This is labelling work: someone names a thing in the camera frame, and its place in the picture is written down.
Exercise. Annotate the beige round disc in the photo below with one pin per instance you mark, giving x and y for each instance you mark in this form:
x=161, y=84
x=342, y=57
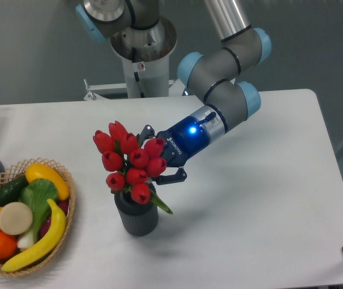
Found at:
x=15, y=218

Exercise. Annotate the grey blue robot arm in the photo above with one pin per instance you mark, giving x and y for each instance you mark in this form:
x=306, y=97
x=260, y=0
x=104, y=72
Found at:
x=144, y=40

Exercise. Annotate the green cucumber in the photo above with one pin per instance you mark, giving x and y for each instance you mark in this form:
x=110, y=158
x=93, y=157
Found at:
x=11, y=191

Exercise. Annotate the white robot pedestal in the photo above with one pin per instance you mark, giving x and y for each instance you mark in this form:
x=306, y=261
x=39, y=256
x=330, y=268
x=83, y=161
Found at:
x=142, y=80

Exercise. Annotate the green bok choy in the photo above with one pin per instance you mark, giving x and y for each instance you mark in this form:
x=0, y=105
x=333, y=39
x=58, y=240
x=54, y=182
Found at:
x=35, y=196

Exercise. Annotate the yellow squash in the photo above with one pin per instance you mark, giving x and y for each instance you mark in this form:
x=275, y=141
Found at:
x=39, y=170

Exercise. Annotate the dark grey ribbed vase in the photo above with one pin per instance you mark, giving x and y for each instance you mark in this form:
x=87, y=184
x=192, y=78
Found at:
x=137, y=219

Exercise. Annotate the red tulip bouquet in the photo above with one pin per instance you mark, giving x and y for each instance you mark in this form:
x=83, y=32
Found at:
x=133, y=164

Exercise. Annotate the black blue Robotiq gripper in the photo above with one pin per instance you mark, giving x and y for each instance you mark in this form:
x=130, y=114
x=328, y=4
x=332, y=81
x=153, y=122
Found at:
x=181, y=142

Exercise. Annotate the yellow banana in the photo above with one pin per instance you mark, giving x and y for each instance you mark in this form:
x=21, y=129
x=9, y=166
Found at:
x=43, y=246

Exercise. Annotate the purple eggplant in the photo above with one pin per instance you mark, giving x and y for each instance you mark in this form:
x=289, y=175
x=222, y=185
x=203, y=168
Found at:
x=64, y=205

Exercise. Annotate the woven wicker basket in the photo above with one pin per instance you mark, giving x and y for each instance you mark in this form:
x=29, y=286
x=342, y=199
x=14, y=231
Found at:
x=19, y=169

